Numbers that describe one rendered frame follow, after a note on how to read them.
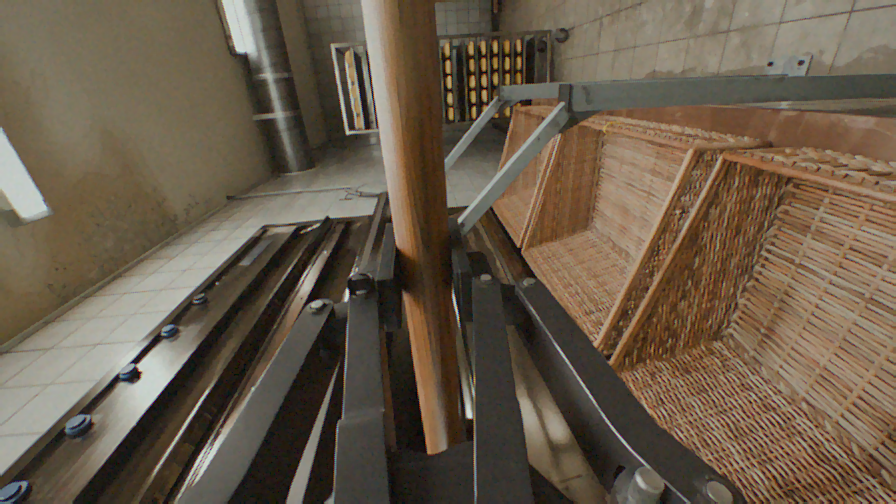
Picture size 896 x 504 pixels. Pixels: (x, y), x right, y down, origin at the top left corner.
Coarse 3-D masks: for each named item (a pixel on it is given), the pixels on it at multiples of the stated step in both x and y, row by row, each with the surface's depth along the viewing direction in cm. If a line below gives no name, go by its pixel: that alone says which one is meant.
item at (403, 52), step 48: (384, 0) 12; (432, 0) 13; (384, 48) 13; (432, 48) 13; (384, 96) 14; (432, 96) 14; (384, 144) 15; (432, 144) 15; (432, 192) 15; (432, 240) 16; (432, 288) 18; (432, 336) 19; (432, 384) 21; (432, 432) 24
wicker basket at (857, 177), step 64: (704, 192) 50; (768, 192) 51; (832, 192) 45; (768, 256) 55; (832, 256) 45; (640, 320) 61; (704, 320) 63; (768, 320) 56; (832, 320) 46; (640, 384) 64; (704, 384) 60; (768, 384) 56; (832, 384) 47; (704, 448) 51
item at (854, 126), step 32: (704, 128) 67; (736, 128) 60; (768, 128) 54; (800, 128) 49; (832, 128) 45; (864, 128) 41; (672, 160) 77; (736, 352) 64; (800, 416) 52; (832, 448) 48
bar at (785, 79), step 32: (768, 64) 101; (800, 64) 92; (512, 96) 93; (544, 96) 94; (576, 96) 50; (608, 96) 50; (640, 96) 51; (672, 96) 51; (704, 96) 51; (736, 96) 52; (768, 96) 52; (800, 96) 52; (832, 96) 53; (864, 96) 53; (480, 128) 97; (544, 128) 53; (448, 160) 101; (512, 160) 55
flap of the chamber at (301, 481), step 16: (384, 192) 164; (384, 208) 145; (384, 224) 136; (368, 240) 112; (368, 256) 101; (336, 368) 61; (336, 384) 58; (336, 400) 57; (320, 416) 52; (336, 416) 55; (320, 432) 49; (336, 432) 54; (320, 448) 48; (304, 464) 45; (320, 464) 47; (304, 480) 43; (320, 480) 45; (288, 496) 41; (304, 496) 41; (320, 496) 44
